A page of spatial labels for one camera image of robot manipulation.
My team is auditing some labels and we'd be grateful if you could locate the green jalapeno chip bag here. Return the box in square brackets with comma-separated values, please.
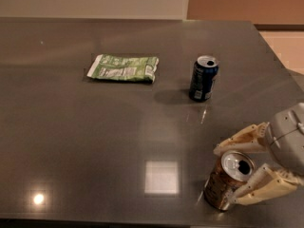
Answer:
[86, 54, 160, 83]

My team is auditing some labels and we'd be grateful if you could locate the orange soda can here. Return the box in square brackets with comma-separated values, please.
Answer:
[203, 151, 256, 211]

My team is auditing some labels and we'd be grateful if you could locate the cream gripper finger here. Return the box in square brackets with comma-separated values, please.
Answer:
[230, 164, 304, 205]
[213, 123, 269, 156]

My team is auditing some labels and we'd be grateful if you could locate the dark blue soda can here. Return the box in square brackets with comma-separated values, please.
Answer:
[189, 55, 219, 102]

